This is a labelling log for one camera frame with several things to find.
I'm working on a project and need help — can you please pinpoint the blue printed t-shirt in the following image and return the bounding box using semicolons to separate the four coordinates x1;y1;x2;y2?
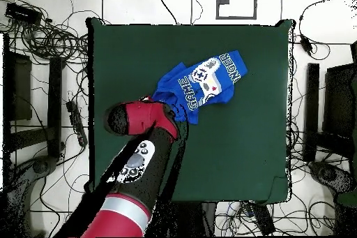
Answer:
151;50;248;125

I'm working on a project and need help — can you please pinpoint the black power strip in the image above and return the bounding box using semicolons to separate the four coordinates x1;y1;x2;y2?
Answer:
66;100;89;147
245;202;277;236

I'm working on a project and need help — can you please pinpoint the dark green table cloth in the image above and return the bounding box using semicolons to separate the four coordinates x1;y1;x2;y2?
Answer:
86;16;296;205

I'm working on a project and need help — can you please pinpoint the black floor stand base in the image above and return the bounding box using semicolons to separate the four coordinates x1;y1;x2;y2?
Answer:
0;155;58;237
307;161;357;195

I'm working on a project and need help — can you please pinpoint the black electronics box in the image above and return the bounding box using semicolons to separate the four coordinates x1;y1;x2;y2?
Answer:
5;2;43;25

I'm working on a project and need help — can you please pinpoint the black power adapter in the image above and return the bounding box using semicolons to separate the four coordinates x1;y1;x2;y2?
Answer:
299;34;313;54

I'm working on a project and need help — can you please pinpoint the black metal frame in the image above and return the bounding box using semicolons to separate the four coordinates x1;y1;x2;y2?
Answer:
2;33;66;161
302;40;357;163

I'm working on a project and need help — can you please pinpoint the black floor cable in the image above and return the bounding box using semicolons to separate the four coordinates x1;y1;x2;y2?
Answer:
150;0;179;25
190;0;204;25

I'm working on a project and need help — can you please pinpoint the grey square floor frame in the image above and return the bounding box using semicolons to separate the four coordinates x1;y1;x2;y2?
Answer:
215;0;258;20

